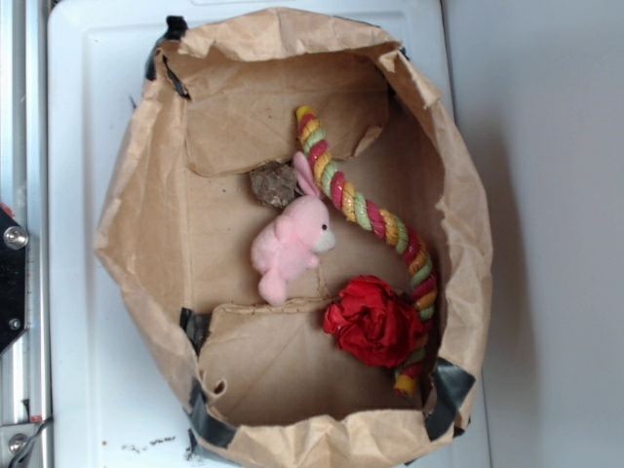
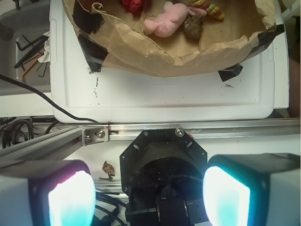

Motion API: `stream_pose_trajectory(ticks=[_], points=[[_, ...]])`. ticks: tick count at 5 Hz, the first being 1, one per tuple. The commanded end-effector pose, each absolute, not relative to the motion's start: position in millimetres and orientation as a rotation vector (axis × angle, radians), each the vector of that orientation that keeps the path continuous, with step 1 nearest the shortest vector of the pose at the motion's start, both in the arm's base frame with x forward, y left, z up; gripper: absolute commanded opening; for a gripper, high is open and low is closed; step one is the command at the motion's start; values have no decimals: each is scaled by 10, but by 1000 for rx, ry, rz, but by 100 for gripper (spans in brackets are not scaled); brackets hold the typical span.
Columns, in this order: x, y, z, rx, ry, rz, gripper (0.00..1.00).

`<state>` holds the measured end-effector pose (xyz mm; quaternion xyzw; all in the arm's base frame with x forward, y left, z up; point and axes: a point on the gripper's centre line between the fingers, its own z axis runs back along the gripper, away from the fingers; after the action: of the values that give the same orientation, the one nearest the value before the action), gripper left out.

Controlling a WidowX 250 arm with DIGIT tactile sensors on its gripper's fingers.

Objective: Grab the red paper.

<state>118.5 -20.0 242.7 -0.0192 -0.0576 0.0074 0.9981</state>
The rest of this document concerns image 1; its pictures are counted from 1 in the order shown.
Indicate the black metal bracket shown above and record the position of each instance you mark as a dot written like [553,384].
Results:
[13,268]

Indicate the pink plush bunny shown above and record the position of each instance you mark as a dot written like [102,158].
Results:
[292,242]

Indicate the red paper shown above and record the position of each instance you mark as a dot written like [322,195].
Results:
[370,321]

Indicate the aluminium frame rail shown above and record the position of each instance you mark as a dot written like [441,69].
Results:
[27,433]

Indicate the multicolour twisted rope toy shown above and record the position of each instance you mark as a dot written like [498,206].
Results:
[385,225]

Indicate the brown paper bag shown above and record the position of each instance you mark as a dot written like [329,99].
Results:
[265,386]

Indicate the crumpled brown paper ball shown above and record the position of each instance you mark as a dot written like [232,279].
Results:
[274,184]

